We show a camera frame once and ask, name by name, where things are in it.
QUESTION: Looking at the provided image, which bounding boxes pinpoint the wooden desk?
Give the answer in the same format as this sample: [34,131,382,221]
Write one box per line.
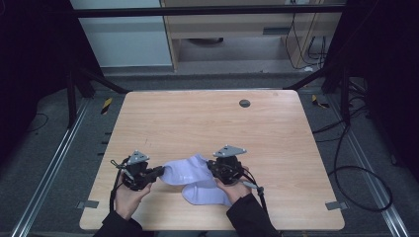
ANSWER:
[159,0,348,72]

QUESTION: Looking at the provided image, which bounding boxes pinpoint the black hanging desk cables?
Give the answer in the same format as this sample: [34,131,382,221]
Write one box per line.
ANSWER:
[284,12,331,71]

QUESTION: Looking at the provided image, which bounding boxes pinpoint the grey table bracket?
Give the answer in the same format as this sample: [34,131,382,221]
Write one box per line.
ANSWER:
[324,199,349,212]
[75,198,100,210]

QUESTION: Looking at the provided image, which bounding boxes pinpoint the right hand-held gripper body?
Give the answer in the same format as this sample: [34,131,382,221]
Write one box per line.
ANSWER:
[209,144,248,187]

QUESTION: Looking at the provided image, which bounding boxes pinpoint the black looped floor cable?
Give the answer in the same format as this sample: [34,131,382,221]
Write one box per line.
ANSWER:
[311,113,394,213]

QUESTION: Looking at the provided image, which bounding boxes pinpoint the dark curtain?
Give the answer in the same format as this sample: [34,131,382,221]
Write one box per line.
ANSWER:
[0,0,104,162]
[324,0,419,183]

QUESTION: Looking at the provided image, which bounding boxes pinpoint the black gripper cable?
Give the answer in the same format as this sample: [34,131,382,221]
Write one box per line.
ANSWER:
[109,159,130,212]
[242,179,270,215]

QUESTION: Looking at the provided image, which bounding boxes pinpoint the yellow black striped tape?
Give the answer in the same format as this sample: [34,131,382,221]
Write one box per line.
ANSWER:
[100,97,114,116]
[310,94,331,110]

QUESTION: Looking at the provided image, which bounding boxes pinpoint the black metal stand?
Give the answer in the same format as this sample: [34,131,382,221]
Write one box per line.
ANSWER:
[282,63,353,126]
[64,63,131,129]

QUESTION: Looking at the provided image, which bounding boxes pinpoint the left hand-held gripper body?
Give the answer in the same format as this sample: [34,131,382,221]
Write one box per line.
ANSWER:
[111,149,156,193]

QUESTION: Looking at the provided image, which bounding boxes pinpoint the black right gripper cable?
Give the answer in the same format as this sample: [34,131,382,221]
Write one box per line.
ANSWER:
[242,179,270,215]

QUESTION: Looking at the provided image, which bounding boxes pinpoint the person's right hand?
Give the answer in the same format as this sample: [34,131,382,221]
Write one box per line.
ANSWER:
[214,166,254,205]

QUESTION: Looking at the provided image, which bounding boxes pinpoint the white cabinet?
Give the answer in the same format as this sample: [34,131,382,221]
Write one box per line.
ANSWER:
[69,0,174,69]

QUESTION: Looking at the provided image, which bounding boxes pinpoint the person's left hand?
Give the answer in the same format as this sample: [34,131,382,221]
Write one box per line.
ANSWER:
[113,173,154,221]

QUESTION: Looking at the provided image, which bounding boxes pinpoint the thin black floor cable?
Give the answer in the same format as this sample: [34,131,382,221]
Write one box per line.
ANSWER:
[27,112,50,133]

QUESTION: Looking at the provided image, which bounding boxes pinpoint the black horizontal frame bar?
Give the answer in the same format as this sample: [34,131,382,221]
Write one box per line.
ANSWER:
[70,4,348,19]

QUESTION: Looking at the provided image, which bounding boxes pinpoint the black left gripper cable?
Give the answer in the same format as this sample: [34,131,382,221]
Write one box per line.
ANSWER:
[109,159,130,212]

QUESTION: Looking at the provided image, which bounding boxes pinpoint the metal floor rail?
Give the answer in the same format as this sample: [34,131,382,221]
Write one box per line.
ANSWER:
[328,94,411,237]
[9,98,91,237]

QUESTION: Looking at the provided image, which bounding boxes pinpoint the pale lavender sock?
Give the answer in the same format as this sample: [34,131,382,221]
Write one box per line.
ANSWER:
[159,153,215,187]
[181,179,233,207]

